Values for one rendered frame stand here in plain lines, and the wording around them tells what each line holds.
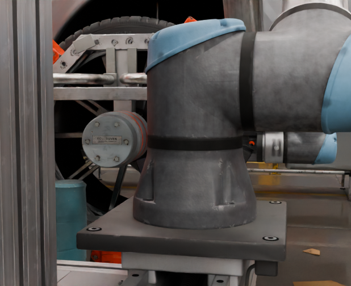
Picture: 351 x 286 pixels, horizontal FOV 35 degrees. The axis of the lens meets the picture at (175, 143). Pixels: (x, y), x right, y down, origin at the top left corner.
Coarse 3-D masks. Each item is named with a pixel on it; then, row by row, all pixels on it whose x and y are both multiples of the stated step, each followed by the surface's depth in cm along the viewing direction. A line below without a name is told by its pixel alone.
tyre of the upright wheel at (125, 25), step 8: (128, 16) 154; (136, 16) 153; (144, 16) 153; (96, 24) 154; (104, 24) 154; (112, 24) 153; (120, 24) 153; (128, 24) 153; (136, 24) 152; (144, 24) 152; (152, 24) 152; (160, 24) 151; (168, 24) 151; (80, 32) 155; (88, 32) 155; (96, 32) 154; (104, 32) 154; (112, 32) 154; (120, 32) 153; (128, 32) 153; (136, 32) 152; (144, 32) 152; (152, 32) 152; (72, 40) 156; (64, 48) 156
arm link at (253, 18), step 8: (224, 0) 103; (232, 0) 102; (240, 0) 101; (248, 0) 101; (256, 0) 102; (224, 8) 105; (232, 8) 103; (240, 8) 102; (248, 8) 102; (256, 8) 103; (224, 16) 107; (232, 16) 104; (240, 16) 103; (248, 16) 103; (256, 16) 104; (248, 24) 104; (256, 24) 105
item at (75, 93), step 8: (56, 88) 129; (64, 88) 129; (72, 88) 128; (80, 88) 128; (88, 88) 128; (96, 88) 128; (104, 88) 127; (112, 88) 127; (120, 88) 127; (128, 88) 126; (136, 88) 126; (144, 88) 126; (56, 96) 129; (64, 96) 129; (72, 96) 129; (80, 96) 128; (88, 96) 128; (96, 96) 128; (104, 96) 127; (112, 96) 127; (120, 96) 127; (128, 96) 127; (136, 96) 126; (144, 96) 126
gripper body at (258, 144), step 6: (246, 132) 120; (252, 132) 119; (258, 132) 119; (246, 138) 120; (252, 138) 120; (258, 138) 118; (246, 144) 120; (252, 144) 121; (258, 144) 118; (252, 150) 120; (258, 150) 118; (258, 156) 119
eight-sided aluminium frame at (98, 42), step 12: (84, 36) 146; (96, 36) 146; (108, 36) 145; (120, 36) 145; (132, 36) 144; (144, 36) 144; (72, 48) 147; (84, 48) 146; (96, 48) 146; (120, 48) 145; (144, 48) 144; (60, 60) 148; (72, 60) 148; (84, 60) 152; (60, 72) 148; (72, 72) 153; (60, 84) 153; (96, 216) 156
